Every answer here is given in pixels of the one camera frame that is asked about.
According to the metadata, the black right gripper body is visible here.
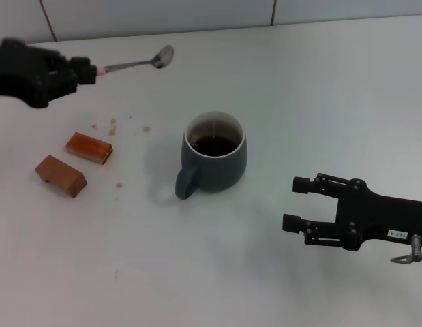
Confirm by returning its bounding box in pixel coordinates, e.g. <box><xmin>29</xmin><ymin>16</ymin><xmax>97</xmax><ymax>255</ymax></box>
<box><xmin>335</xmin><ymin>178</ymin><xmax>422</xmax><ymax>252</ymax></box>

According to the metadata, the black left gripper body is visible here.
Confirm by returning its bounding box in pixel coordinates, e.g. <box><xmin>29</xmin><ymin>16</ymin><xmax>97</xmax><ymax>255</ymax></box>
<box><xmin>0</xmin><ymin>37</ymin><xmax>78</xmax><ymax>110</ymax></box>

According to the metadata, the pink handled metal spoon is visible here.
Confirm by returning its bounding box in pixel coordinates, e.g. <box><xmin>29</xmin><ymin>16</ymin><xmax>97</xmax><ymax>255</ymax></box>
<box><xmin>96</xmin><ymin>44</ymin><xmax>175</xmax><ymax>76</ymax></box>

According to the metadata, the grey ceramic cup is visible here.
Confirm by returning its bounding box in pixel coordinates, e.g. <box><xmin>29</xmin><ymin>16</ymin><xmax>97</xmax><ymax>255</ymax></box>
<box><xmin>174</xmin><ymin>109</ymin><xmax>247</xmax><ymax>201</ymax></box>

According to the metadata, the silver plug on right gripper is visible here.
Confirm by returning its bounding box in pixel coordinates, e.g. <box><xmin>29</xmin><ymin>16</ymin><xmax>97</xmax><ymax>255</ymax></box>
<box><xmin>390</xmin><ymin>234</ymin><xmax>422</xmax><ymax>265</ymax></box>

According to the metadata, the orange grooved wooden block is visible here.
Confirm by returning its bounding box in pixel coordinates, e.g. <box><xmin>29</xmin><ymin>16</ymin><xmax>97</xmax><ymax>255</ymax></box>
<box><xmin>65</xmin><ymin>131</ymin><xmax>113</xmax><ymax>166</ymax></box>

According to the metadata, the dark coffee liquid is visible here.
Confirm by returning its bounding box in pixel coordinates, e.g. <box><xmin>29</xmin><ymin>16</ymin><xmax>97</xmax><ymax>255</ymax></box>
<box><xmin>191</xmin><ymin>134</ymin><xmax>239</xmax><ymax>158</ymax></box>

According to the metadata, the dark brown wooden block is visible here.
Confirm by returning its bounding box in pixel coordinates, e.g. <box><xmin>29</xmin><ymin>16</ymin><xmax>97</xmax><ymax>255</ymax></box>
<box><xmin>35</xmin><ymin>155</ymin><xmax>88</xmax><ymax>199</ymax></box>

